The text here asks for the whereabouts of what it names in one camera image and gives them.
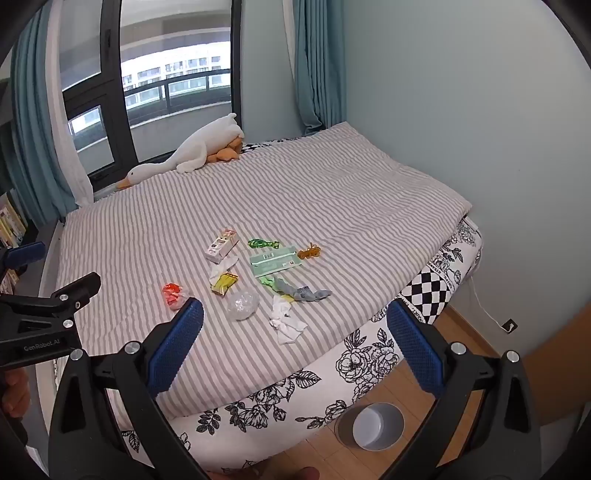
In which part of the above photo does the white sheer curtain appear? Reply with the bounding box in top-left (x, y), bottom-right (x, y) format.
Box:
top-left (44, 0), bottom-right (96, 207)

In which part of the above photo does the pale green wipes packet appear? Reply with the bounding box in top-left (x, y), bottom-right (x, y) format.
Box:
top-left (249, 244), bottom-right (304, 279)

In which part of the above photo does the balcony railing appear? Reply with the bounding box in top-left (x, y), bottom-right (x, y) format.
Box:
top-left (122, 69), bottom-right (232, 112)

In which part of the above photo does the grey striped blanket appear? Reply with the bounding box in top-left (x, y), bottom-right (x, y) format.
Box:
top-left (54, 122), bottom-right (472, 418)

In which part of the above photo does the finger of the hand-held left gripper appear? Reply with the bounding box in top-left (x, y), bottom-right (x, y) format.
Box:
top-left (0, 271), bottom-right (102, 332)
top-left (0, 241), bottom-right (47, 283)

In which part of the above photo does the teal curtain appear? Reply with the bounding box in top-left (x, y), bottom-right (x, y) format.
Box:
top-left (292, 0), bottom-right (348, 138)
top-left (8, 14), bottom-right (78, 224)

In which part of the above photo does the white goose plush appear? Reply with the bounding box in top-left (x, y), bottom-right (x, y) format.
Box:
top-left (115, 113), bottom-right (245, 191)

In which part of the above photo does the yellow snack packet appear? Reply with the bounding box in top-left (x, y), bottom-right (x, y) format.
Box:
top-left (211, 272), bottom-right (239, 295)

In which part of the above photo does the white cable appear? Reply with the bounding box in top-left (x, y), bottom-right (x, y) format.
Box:
top-left (468, 276), bottom-right (509, 330)

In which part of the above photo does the row of books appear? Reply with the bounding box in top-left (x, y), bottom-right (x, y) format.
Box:
top-left (0, 193), bottom-right (29, 296)

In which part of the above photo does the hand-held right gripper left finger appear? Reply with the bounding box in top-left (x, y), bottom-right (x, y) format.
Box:
top-left (48, 296), bottom-right (218, 480)

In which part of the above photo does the orange plush toy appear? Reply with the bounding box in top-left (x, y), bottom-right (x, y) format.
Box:
top-left (205, 136), bottom-right (245, 165)

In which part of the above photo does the white milk carton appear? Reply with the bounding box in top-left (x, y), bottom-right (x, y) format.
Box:
top-left (204, 227), bottom-right (240, 264)

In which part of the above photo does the wooden furniture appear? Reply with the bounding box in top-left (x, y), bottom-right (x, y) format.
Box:
top-left (526, 318), bottom-right (591, 428)

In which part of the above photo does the person's left hand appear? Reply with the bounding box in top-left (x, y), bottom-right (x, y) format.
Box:
top-left (0, 369), bottom-right (31, 417)

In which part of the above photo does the large white crumpled tissue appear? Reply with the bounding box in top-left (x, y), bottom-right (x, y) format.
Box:
top-left (269, 295), bottom-right (308, 345)

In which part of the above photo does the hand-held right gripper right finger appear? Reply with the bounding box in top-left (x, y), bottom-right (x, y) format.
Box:
top-left (385, 299), bottom-right (549, 480)

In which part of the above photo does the grey trash bin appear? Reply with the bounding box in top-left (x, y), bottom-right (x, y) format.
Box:
top-left (335, 402), bottom-right (406, 452)

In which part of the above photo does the small white crumpled tissue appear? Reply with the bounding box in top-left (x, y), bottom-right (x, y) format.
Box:
top-left (209, 255), bottom-right (240, 289)

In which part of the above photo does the clear crumpled plastic bag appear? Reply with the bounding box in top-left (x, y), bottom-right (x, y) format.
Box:
top-left (226, 290), bottom-right (260, 322)

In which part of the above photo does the red wrapper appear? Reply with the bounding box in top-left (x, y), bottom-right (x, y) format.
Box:
top-left (162, 282), bottom-right (189, 309)

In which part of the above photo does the black framed window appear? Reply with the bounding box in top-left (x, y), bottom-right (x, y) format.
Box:
top-left (59, 0), bottom-right (244, 186)

